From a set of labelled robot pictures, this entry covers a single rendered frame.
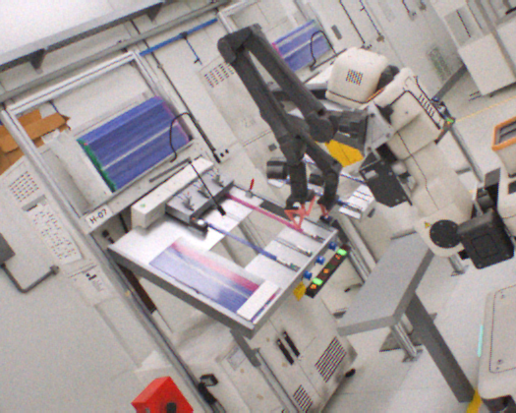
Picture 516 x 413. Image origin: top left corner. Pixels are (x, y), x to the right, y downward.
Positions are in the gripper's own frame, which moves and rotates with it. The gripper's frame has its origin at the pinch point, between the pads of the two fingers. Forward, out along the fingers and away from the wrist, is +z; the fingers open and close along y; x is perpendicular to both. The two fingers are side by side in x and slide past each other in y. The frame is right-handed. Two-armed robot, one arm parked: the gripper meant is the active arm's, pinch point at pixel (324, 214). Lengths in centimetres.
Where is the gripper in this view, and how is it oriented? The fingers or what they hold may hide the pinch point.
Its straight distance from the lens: 270.8
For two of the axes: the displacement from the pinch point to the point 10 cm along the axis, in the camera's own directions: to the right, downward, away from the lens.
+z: -1.1, 7.8, 6.1
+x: 8.4, 4.0, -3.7
